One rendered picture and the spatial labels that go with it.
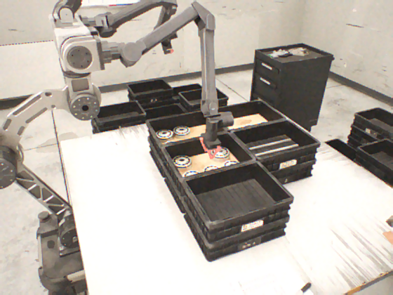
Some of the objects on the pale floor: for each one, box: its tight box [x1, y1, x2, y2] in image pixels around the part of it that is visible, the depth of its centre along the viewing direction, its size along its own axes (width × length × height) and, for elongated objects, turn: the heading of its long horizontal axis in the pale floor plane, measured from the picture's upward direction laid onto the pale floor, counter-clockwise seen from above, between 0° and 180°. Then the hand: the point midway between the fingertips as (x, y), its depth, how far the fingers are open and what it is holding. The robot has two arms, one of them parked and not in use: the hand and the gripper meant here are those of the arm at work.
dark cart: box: [249, 43, 333, 132], centre depth 343 cm, size 60×45×90 cm
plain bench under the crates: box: [60, 109, 393, 295], centre depth 201 cm, size 160×160×70 cm
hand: (208, 153), depth 157 cm, fingers open, 6 cm apart
